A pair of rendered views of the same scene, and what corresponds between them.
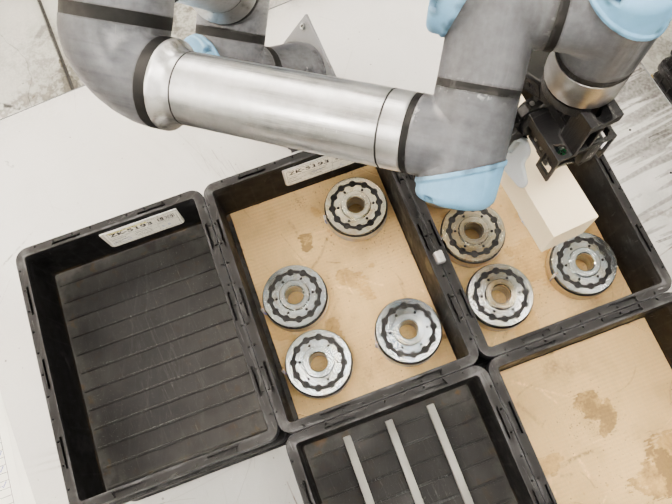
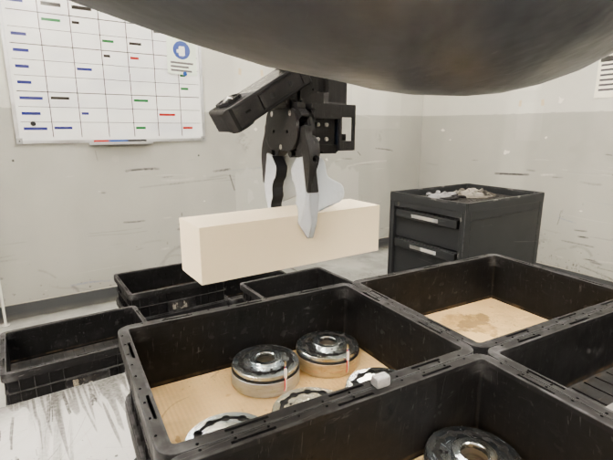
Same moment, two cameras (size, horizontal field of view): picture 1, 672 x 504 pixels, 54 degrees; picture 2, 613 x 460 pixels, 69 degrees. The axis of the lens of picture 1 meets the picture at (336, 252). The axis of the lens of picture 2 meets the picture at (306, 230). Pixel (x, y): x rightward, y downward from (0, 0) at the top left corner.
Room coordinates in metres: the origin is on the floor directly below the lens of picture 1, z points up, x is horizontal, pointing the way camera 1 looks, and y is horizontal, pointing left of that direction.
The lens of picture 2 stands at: (0.47, 0.25, 1.21)
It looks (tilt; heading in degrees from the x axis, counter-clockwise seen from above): 13 degrees down; 253
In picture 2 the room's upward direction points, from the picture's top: straight up
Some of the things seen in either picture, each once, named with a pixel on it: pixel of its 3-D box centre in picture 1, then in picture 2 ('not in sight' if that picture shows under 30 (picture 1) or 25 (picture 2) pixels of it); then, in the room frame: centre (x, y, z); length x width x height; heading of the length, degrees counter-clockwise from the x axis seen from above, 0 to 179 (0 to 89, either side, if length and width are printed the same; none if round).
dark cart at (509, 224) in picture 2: not in sight; (460, 278); (-0.92, -1.61, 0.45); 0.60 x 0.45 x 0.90; 17
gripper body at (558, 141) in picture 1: (567, 114); (307, 103); (0.32, -0.26, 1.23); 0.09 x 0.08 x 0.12; 17
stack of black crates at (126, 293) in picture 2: not in sight; (173, 324); (0.50, -1.65, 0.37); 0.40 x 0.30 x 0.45; 17
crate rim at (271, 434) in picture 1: (142, 341); not in sight; (0.21, 0.30, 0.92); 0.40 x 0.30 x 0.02; 12
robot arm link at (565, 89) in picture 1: (590, 65); not in sight; (0.32, -0.26, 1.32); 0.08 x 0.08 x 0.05
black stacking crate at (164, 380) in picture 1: (153, 346); not in sight; (0.21, 0.30, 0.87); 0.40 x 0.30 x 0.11; 12
